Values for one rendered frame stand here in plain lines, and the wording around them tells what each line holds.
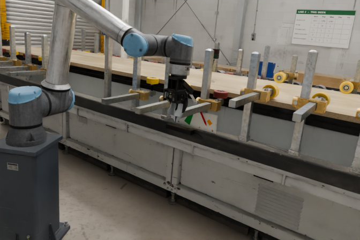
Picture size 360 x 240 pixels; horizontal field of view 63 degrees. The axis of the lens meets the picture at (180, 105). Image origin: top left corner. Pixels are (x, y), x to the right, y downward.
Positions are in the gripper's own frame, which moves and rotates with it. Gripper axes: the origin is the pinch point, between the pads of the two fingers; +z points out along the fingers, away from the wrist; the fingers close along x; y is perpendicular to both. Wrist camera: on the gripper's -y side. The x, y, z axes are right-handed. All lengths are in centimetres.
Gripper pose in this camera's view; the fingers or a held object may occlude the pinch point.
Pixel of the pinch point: (177, 118)
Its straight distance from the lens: 132.5
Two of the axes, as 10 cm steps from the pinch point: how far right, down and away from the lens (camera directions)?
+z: -1.0, 9.7, 2.1
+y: -5.7, 1.2, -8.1
